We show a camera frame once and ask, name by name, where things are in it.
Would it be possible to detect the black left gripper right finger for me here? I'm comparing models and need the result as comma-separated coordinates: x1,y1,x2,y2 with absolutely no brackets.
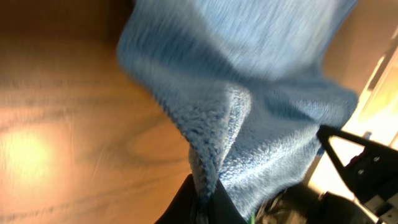
207,180,246,224

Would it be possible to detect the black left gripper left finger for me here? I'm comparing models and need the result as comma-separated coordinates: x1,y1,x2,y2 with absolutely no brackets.
155,174,198,224

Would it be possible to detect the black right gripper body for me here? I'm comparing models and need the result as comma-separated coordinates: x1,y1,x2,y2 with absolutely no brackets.
256,184,397,224

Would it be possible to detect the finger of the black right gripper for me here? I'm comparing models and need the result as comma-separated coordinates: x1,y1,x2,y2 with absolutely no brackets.
317,125,397,202

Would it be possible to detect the blue microfiber cloth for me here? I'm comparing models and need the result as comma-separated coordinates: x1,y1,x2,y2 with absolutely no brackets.
118,0,358,219

